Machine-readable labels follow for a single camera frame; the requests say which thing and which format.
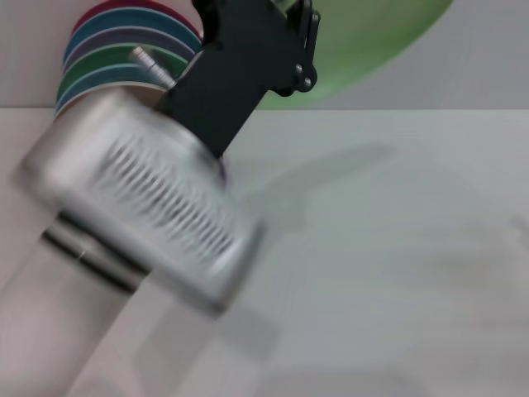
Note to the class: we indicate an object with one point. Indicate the dark green plate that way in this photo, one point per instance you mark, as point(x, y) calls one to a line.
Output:
point(103, 55)

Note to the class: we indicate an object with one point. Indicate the light green plate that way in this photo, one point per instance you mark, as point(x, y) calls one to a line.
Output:
point(372, 41)

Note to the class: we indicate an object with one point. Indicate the red plate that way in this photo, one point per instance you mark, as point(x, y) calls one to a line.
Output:
point(165, 5)

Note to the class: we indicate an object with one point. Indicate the blue plate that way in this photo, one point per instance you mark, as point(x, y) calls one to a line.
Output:
point(82, 82)

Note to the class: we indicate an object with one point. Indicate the silver threaded connector plug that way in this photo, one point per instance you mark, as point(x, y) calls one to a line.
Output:
point(151, 66)

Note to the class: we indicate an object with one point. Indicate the grey lavender plate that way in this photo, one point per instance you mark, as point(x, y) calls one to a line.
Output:
point(107, 39)

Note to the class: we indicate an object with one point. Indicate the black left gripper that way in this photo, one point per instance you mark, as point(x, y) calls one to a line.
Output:
point(239, 62)

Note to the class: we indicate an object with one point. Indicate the teal plate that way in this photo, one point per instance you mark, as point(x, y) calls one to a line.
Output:
point(124, 18)

